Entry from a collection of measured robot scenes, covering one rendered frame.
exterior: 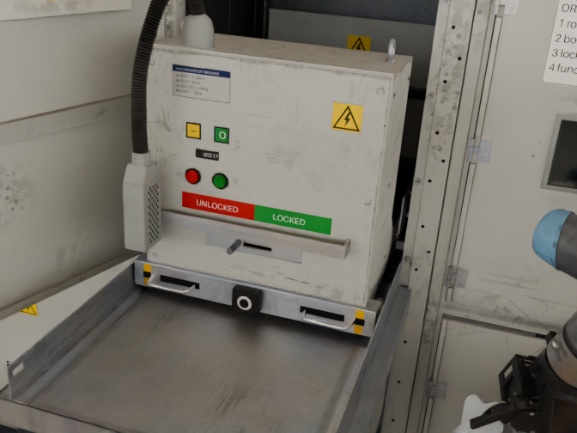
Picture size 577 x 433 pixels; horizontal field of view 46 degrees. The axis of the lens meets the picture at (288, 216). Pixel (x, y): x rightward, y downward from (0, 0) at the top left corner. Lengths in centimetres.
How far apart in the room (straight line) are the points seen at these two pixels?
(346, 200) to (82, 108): 60
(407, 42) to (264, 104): 88
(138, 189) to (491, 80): 73
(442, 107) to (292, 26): 81
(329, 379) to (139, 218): 48
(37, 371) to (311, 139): 65
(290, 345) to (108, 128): 64
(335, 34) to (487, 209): 85
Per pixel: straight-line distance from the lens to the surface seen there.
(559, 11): 144
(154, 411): 123
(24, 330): 221
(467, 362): 171
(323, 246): 131
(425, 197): 155
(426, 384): 179
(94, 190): 162
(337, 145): 128
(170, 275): 151
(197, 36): 136
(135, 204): 135
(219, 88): 133
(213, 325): 145
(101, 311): 147
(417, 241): 160
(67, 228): 160
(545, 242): 97
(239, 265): 144
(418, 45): 210
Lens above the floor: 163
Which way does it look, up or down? 23 degrees down
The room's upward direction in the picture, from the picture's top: 4 degrees clockwise
